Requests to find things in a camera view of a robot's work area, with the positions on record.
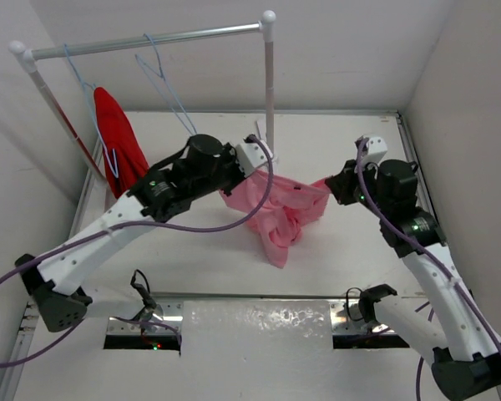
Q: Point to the red t shirt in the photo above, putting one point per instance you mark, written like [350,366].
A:
[119,135]

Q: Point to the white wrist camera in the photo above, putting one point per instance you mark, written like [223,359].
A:
[373,149]
[252,154]

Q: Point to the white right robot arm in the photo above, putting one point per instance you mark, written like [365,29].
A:
[464,352]

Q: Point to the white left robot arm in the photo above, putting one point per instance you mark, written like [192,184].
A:
[55,284]

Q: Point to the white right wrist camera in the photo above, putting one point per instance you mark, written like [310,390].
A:
[373,149]

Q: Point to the pink t shirt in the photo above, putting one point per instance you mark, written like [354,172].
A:
[290,206]

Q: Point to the metal base plate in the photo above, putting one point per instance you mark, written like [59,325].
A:
[346,320]
[165,320]

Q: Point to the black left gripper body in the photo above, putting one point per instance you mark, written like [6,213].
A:
[225,172]

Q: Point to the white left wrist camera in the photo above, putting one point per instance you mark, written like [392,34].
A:
[252,154]

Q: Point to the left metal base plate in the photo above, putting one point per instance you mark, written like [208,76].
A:
[165,320]

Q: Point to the light blue wire hanger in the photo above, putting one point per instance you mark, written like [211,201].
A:
[158,79]

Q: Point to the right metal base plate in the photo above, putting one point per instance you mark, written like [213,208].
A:
[346,320]

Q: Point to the white clothes rack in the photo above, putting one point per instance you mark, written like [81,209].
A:
[27,59]

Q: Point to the light blue hanger with shirt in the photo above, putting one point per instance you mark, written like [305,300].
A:
[88,90]

